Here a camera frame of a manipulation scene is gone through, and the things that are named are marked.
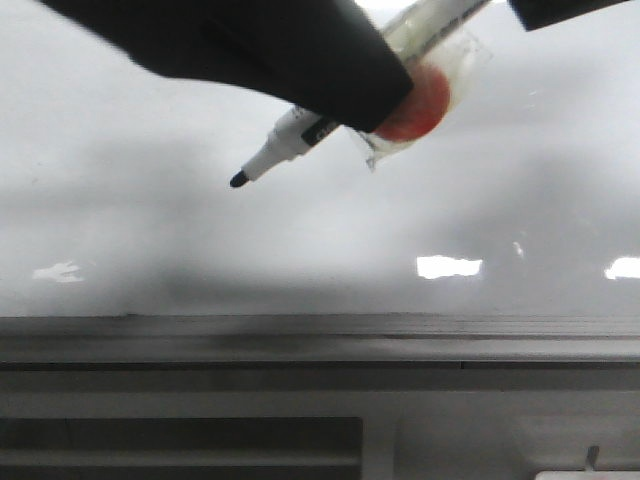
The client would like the grey aluminium marker tray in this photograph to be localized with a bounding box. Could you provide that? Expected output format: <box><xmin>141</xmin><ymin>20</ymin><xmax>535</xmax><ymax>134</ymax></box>
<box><xmin>1</xmin><ymin>313</ymin><xmax>639</xmax><ymax>368</ymax></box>

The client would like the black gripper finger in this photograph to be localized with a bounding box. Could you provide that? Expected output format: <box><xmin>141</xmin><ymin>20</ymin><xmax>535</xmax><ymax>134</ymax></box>
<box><xmin>508</xmin><ymin>0</ymin><xmax>626</xmax><ymax>31</ymax></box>
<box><xmin>45</xmin><ymin>0</ymin><xmax>414</xmax><ymax>132</ymax></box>

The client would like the white black-tipped whiteboard marker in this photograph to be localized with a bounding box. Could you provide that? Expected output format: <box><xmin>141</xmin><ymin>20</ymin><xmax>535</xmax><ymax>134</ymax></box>
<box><xmin>230</xmin><ymin>1</ymin><xmax>490</xmax><ymax>188</ymax></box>

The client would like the white glossy whiteboard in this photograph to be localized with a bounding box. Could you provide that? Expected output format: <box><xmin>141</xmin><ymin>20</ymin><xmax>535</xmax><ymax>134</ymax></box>
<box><xmin>1</xmin><ymin>1</ymin><xmax>639</xmax><ymax>316</ymax></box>

